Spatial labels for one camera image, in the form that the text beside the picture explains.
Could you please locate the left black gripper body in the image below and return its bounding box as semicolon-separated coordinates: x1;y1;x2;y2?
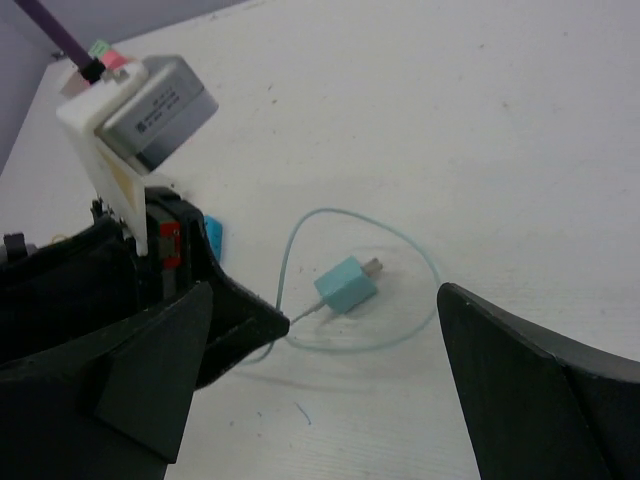
1;187;206;350

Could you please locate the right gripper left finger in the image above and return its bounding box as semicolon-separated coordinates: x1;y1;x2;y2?
1;283;212;479

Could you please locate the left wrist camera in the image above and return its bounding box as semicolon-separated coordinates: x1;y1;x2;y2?
56;55;218;256

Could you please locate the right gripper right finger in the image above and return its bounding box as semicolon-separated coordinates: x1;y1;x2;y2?
437;283;639;479

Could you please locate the light blue charger plug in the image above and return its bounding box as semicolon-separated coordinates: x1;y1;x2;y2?
314;256;383;315

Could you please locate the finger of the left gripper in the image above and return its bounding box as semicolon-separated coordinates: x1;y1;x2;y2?
194;239;290;389

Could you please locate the light blue cable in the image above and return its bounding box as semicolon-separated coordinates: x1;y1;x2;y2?
239;207;444;371

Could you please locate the pink socket adapter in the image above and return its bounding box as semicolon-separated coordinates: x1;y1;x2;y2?
100;49;129;71

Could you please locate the green plug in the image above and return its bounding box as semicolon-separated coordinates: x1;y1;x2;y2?
89;39;111;59

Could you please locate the blue power socket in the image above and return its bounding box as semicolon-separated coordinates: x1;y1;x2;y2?
203;215;224;262

